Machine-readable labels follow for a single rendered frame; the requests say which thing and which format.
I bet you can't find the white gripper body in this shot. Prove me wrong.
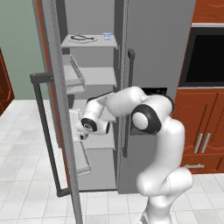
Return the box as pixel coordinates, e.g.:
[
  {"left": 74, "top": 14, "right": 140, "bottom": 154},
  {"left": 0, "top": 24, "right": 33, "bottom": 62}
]
[{"left": 75, "top": 120, "right": 89, "bottom": 143}]

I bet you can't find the grey fridge door bin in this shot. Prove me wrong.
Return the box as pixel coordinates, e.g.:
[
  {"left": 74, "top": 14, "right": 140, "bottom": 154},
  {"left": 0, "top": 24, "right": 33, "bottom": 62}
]
[
  {"left": 68, "top": 108, "right": 92, "bottom": 177},
  {"left": 61, "top": 53, "right": 87, "bottom": 95}
]

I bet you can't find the grey open fridge door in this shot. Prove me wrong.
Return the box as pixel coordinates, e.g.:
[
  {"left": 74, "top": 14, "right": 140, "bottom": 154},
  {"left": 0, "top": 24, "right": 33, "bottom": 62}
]
[{"left": 31, "top": 0, "right": 92, "bottom": 224}]

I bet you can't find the grey fridge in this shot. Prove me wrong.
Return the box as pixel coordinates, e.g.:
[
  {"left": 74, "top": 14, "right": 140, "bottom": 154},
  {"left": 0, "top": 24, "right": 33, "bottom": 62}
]
[{"left": 55, "top": 0, "right": 197, "bottom": 195}]

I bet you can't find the dark grey fish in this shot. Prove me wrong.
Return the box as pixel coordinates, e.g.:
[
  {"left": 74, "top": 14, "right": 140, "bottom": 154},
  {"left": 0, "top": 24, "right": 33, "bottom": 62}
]
[{"left": 70, "top": 34, "right": 95, "bottom": 42}]

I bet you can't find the grey closed fridge door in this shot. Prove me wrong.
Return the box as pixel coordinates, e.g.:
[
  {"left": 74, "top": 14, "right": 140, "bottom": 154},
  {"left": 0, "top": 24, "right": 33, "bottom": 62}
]
[{"left": 117, "top": 0, "right": 197, "bottom": 195}]

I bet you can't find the dark red-brown wooden cupboard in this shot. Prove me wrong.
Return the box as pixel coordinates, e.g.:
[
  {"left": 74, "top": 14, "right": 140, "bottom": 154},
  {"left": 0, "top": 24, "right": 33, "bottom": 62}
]
[{"left": 0, "top": 47, "right": 16, "bottom": 116}]

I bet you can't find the grey plate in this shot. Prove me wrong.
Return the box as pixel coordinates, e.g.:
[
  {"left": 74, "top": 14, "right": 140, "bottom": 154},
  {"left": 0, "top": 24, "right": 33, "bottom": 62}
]
[{"left": 69, "top": 34, "right": 99, "bottom": 45}]

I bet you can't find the pale blue clear cup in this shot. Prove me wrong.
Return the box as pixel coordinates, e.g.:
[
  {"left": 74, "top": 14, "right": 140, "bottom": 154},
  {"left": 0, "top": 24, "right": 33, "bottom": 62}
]
[{"left": 101, "top": 31, "right": 113, "bottom": 41}]

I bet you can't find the red-brown wooden cupboard run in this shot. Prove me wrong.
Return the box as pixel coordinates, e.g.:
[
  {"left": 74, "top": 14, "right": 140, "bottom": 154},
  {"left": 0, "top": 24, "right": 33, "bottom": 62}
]
[{"left": 171, "top": 87, "right": 224, "bottom": 175}]

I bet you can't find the black built-in oven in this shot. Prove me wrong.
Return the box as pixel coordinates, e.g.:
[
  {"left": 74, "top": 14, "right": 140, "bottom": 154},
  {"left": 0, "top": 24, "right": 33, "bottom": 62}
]
[{"left": 178, "top": 22, "right": 224, "bottom": 90}]

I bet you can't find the red-brown wooden upper cupboard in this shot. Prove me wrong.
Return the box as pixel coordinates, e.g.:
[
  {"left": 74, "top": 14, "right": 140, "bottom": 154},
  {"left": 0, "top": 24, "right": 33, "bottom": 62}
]
[{"left": 192, "top": 0, "right": 224, "bottom": 25}]

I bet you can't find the dark grey open door handle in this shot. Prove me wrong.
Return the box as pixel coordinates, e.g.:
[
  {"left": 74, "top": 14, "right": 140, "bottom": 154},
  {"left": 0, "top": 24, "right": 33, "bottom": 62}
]
[{"left": 29, "top": 72, "right": 73, "bottom": 198}]

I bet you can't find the dark grey closed door handle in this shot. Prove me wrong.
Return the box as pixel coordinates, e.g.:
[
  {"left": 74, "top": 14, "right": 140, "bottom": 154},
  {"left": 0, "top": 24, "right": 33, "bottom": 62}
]
[{"left": 122, "top": 48, "right": 136, "bottom": 158}]

